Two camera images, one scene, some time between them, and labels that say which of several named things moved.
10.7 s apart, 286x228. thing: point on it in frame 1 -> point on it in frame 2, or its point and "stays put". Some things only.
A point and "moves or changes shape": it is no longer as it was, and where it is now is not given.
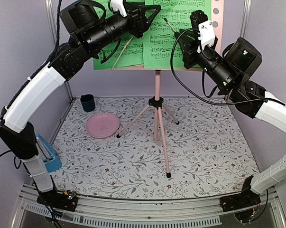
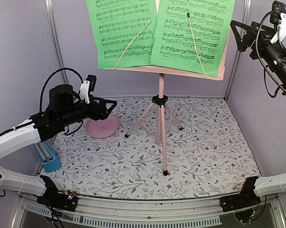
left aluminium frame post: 49,6 stays put
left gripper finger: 132,5 -> 104,101
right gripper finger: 182,41 -> 248,39
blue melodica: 51,157 stays put
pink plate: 102,125 stays put
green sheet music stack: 159,47 moves or changes shape
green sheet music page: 127,52 moves or changes shape
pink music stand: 156,103 moves or changes shape
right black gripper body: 220,72 -> 285,70
